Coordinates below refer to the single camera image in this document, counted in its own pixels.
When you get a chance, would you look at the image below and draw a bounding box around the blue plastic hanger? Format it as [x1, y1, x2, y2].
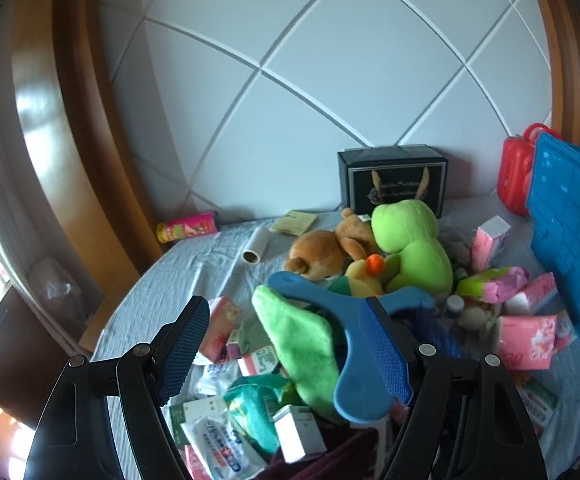
[267, 271, 435, 424]

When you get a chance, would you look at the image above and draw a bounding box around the blue plastic storage crate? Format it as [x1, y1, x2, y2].
[527, 133, 580, 338]

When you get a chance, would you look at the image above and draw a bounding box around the pink tissue pack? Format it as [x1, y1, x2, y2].
[496, 315, 556, 372]

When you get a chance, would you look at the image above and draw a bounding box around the white pink carton box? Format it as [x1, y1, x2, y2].
[471, 216, 511, 273]

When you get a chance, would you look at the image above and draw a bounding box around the red plastic case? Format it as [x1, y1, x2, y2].
[496, 122, 562, 217]

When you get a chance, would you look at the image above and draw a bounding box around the yellow duck plush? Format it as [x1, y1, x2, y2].
[344, 255, 385, 298]

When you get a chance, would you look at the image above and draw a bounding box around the green plush dinosaur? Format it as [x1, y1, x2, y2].
[252, 285, 342, 422]

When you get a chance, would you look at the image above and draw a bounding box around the green frog plush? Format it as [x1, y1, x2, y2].
[371, 200, 452, 299]

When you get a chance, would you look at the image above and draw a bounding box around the light blue tablecloth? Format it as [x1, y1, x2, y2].
[92, 196, 580, 479]

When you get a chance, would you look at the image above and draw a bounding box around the pink chip can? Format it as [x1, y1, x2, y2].
[155, 211, 218, 244]

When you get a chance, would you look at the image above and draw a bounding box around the brown bear plush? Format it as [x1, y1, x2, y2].
[283, 208, 380, 282]

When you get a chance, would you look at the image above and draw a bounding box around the black gift box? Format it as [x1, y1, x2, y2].
[337, 145, 448, 218]

